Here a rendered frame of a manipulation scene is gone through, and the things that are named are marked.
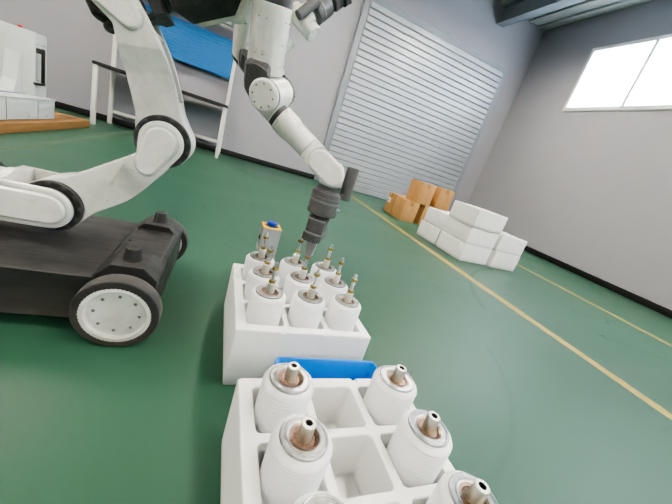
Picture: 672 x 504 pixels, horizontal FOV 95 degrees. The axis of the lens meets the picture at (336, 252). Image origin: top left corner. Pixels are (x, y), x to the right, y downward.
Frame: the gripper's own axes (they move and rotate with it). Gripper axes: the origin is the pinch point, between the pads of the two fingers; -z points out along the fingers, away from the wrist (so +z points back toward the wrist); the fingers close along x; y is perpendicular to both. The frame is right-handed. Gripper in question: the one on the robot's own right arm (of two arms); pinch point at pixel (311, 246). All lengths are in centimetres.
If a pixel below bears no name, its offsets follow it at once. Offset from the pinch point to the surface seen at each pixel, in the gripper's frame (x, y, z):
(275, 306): 19.3, -1.2, -12.4
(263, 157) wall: -455, -206, -22
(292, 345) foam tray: 18.8, 6.1, -22.1
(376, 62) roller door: -514, -70, 187
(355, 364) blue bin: 12.5, 24.5, -25.0
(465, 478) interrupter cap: 50, 42, -11
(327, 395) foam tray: 33.2, 18.8, -20.5
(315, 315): 13.6, 9.1, -14.0
